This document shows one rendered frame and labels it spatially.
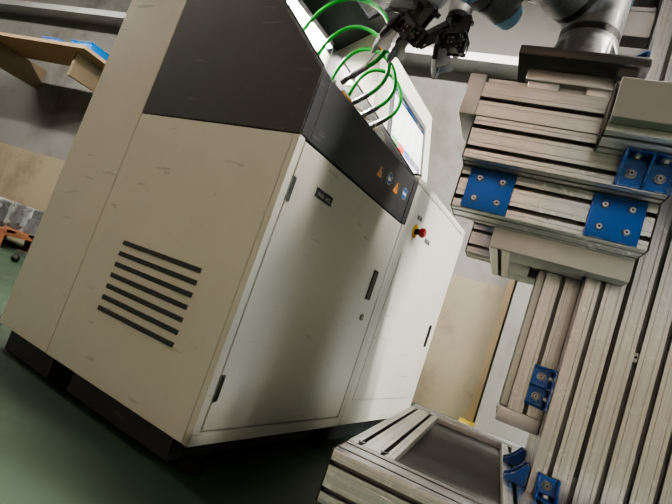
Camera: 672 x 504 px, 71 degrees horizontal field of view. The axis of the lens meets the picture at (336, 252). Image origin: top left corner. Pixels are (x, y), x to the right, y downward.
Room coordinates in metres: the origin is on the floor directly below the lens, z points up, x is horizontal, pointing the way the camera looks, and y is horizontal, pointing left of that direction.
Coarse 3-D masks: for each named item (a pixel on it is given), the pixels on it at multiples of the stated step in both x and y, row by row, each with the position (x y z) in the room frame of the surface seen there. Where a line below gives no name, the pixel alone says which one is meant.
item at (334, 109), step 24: (336, 96) 1.10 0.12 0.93; (336, 120) 1.13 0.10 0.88; (360, 120) 1.22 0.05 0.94; (312, 144) 1.09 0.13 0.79; (336, 144) 1.16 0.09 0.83; (360, 144) 1.25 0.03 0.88; (384, 144) 1.36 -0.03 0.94; (360, 168) 1.29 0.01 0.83; (384, 192) 1.44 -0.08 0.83; (408, 192) 1.59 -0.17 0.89
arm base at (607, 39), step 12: (576, 24) 0.88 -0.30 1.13; (588, 24) 0.86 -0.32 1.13; (600, 24) 0.85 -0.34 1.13; (564, 36) 0.89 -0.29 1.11; (576, 36) 0.87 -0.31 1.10; (588, 36) 0.85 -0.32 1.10; (600, 36) 0.85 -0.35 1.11; (612, 36) 0.86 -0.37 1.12; (564, 48) 0.87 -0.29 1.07; (576, 48) 0.85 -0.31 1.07; (588, 48) 0.84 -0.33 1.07; (600, 48) 0.84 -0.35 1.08; (612, 48) 0.86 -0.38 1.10
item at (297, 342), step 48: (288, 192) 1.06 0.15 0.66; (336, 192) 1.22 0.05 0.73; (288, 240) 1.12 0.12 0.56; (336, 240) 1.29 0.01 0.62; (384, 240) 1.54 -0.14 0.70; (288, 288) 1.17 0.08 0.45; (336, 288) 1.37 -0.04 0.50; (240, 336) 1.07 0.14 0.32; (288, 336) 1.23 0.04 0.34; (336, 336) 1.45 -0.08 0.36; (240, 384) 1.13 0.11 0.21; (288, 384) 1.30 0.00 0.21; (336, 384) 1.54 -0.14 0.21
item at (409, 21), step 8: (424, 0) 1.24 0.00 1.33; (424, 8) 1.27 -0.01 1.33; (432, 8) 1.24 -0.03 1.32; (400, 16) 1.30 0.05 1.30; (408, 16) 1.28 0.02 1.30; (416, 16) 1.28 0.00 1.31; (424, 16) 1.26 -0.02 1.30; (432, 16) 1.26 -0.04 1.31; (400, 24) 1.31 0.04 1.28; (408, 24) 1.28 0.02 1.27; (416, 24) 1.28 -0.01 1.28; (424, 24) 1.28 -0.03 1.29; (400, 32) 1.31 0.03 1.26; (408, 32) 1.29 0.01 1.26; (416, 32) 1.29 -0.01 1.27; (424, 32) 1.29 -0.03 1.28; (408, 40) 1.31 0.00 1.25; (416, 40) 1.31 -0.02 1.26; (424, 40) 1.32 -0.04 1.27; (416, 48) 1.34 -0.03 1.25
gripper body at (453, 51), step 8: (448, 16) 1.40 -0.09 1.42; (456, 16) 1.39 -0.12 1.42; (464, 16) 1.38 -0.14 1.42; (456, 24) 1.40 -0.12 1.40; (464, 24) 1.38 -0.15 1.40; (472, 24) 1.39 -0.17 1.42; (440, 32) 1.40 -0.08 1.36; (448, 32) 1.38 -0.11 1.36; (456, 32) 1.37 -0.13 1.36; (464, 32) 1.37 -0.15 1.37; (448, 40) 1.39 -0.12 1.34; (456, 40) 1.36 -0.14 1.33; (464, 40) 1.40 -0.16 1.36; (448, 48) 1.41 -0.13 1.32; (456, 48) 1.39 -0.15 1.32; (464, 48) 1.40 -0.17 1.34; (456, 56) 1.42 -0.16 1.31; (464, 56) 1.41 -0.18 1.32
